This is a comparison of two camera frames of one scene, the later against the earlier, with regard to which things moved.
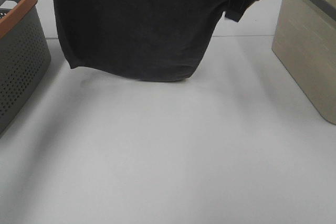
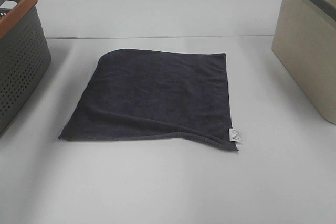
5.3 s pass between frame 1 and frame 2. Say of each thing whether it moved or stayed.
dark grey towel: moved
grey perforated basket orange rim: stayed
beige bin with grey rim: stayed
